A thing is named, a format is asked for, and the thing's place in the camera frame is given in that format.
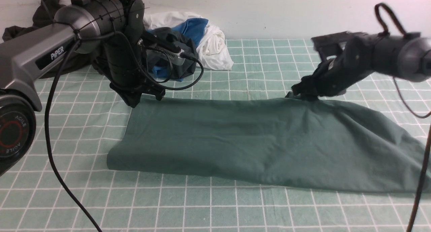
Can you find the white crumpled garment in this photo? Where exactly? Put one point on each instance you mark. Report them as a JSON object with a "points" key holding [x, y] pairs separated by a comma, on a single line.
{"points": [[212, 49]]}

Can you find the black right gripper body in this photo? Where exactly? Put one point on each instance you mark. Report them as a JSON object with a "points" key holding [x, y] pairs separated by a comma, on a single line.
{"points": [[328, 80]]}

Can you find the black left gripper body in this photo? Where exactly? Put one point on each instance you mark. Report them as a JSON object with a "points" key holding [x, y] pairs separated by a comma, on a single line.
{"points": [[124, 75]]}

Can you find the blue crumpled garment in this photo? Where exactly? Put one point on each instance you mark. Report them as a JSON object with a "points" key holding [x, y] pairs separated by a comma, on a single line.
{"points": [[193, 28]]}

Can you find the dark brown crumpled garment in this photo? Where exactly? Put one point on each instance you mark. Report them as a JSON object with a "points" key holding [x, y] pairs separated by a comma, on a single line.
{"points": [[42, 18]]}

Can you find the green long-sleeved shirt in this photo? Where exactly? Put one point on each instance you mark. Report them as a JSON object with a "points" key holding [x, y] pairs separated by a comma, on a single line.
{"points": [[324, 144]]}

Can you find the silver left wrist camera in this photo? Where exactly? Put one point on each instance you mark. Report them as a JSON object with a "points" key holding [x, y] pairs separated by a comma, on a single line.
{"points": [[162, 48]]}

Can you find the dark green crumpled shirt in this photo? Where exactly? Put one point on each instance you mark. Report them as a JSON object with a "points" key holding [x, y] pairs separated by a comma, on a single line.
{"points": [[159, 67]]}

